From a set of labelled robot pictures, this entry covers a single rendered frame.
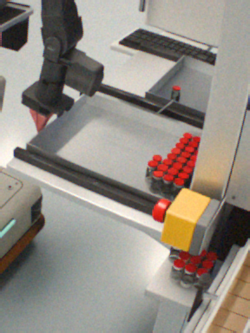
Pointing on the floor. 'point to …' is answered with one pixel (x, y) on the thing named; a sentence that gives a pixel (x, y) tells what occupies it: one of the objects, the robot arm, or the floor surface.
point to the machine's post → (220, 127)
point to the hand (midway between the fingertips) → (40, 128)
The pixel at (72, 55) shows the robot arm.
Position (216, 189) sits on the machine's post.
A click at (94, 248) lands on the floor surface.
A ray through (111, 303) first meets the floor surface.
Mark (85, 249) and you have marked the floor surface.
